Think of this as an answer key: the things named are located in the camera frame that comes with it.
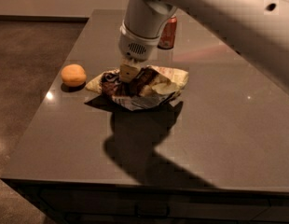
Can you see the brown chip bag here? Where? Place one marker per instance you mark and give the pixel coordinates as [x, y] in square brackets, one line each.
[153, 86]

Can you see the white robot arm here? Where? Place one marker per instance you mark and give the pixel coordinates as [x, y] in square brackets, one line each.
[258, 30]

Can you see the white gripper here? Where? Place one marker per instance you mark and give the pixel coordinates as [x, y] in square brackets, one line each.
[135, 47]

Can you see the orange fruit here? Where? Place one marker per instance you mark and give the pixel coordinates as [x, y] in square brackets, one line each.
[73, 75]

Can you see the red soda can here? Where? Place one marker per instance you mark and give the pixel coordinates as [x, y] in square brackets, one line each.
[168, 35]

